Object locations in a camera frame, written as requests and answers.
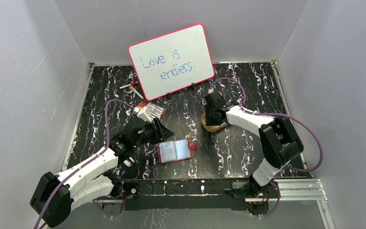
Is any red capped white marker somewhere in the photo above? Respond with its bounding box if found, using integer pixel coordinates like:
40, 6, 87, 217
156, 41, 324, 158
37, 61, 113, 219
119, 81, 138, 90

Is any pink framed whiteboard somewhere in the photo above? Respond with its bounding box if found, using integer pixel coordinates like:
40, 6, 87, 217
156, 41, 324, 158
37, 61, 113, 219
128, 23, 215, 101

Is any white whiteboard eraser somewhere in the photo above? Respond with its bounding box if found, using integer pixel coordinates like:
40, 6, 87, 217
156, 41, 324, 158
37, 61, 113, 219
123, 157, 135, 167

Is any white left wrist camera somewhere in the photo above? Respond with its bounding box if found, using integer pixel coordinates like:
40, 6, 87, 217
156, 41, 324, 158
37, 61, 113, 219
133, 106, 155, 122

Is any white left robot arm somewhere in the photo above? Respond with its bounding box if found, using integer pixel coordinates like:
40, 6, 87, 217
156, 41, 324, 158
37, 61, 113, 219
30, 117, 174, 228

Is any orange card tray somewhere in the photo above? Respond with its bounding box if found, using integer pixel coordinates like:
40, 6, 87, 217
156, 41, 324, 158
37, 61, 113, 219
201, 113, 228, 133

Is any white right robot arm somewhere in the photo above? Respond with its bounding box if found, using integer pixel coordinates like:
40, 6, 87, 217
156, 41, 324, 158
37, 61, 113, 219
204, 92, 304, 198

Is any white marker pen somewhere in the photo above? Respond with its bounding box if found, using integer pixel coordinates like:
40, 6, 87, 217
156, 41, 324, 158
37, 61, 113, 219
130, 86, 143, 99

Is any red card holder wallet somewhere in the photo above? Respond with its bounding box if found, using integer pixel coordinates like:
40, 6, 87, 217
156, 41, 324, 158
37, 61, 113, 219
156, 139, 198, 164

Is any pack of coloured markers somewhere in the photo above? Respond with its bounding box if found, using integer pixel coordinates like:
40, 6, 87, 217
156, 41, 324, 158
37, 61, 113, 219
133, 101, 165, 122

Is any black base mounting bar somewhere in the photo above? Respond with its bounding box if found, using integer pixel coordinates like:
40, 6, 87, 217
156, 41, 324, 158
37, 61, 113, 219
93, 178, 280, 216

